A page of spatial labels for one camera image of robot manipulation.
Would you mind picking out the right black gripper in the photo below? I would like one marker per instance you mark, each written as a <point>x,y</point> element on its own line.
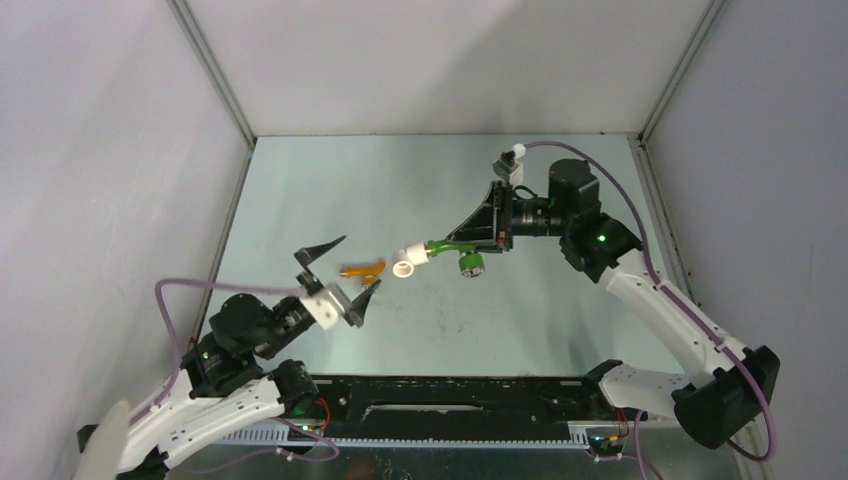
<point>493,219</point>

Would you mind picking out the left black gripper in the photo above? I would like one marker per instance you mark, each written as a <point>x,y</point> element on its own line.
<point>357,312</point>

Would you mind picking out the green water faucet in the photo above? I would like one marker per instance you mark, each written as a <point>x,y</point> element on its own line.
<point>470,260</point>

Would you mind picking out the white pipe elbow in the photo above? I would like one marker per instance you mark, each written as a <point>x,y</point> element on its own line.
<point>407,259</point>

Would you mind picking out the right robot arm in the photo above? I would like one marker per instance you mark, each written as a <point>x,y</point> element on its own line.
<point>724,383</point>

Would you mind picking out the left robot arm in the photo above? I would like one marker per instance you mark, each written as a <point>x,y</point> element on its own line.
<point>217,386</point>

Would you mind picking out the orange water faucet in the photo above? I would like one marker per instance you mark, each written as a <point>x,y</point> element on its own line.
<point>367,274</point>

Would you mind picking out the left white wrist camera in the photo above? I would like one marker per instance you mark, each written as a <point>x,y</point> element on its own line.
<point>327,307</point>

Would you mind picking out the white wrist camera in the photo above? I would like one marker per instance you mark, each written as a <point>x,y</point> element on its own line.
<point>509,167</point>
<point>327,307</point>

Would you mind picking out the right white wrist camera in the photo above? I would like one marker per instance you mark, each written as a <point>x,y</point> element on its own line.
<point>509,167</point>

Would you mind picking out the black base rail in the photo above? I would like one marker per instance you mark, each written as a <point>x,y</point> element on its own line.
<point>471,410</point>

